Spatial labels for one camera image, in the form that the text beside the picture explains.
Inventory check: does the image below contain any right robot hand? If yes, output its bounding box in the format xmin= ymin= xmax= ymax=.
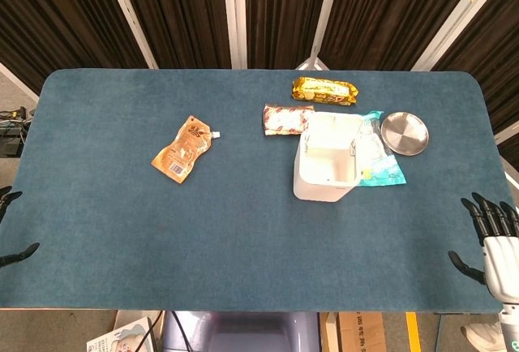
xmin=448 ymin=191 xmax=519 ymax=304

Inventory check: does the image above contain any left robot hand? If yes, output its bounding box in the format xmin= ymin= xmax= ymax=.
xmin=0 ymin=190 xmax=41 ymax=268

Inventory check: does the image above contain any white plastic bin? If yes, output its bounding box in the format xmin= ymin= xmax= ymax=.
xmin=292 ymin=111 xmax=365 ymax=203

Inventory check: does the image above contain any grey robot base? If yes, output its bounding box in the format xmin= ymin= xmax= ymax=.
xmin=161 ymin=310 xmax=324 ymax=352

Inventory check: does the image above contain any illustrated booklet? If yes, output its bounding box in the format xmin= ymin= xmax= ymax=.
xmin=85 ymin=316 xmax=157 ymax=352

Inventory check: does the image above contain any teal white plastic bag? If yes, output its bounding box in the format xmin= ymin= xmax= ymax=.
xmin=354 ymin=109 xmax=407 ymax=187

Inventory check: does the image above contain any brown cardboard box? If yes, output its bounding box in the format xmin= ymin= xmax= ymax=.
xmin=320 ymin=311 xmax=386 ymax=352

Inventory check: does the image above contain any round steel plate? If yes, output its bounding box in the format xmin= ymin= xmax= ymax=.
xmin=380 ymin=111 xmax=430 ymax=157

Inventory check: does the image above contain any blue velvet table cloth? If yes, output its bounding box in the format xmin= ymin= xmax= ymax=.
xmin=0 ymin=67 xmax=513 ymax=315

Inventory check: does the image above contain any orange spout pouch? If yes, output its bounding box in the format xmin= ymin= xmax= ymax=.
xmin=151 ymin=114 xmax=222 ymax=185

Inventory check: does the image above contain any gold snack pack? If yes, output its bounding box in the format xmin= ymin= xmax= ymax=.
xmin=291 ymin=76 xmax=360 ymax=106

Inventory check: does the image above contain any white red snack pack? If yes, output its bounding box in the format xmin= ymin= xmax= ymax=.
xmin=263 ymin=103 xmax=316 ymax=137

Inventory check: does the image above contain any dark brown pleated curtain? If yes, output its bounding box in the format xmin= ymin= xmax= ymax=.
xmin=0 ymin=0 xmax=519 ymax=158

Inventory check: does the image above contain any black equipment with cables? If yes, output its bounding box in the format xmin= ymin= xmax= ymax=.
xmin=0 ymin=106 xmax=37 ymax=159

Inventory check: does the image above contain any black cable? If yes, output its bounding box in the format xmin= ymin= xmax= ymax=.
xmin=145 ymin=311 xmax=191 ymax=352

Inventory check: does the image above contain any white frame post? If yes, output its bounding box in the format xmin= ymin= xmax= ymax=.
xmin=411 ymin=0 xmax=499 ymax=72
xmin=100 ymin=0 xmax=159 ymax=70
xmin=295 ymin=0 xmax=345 ymax=71
xmin=221 ymin=0 xmax=248 ymax=70

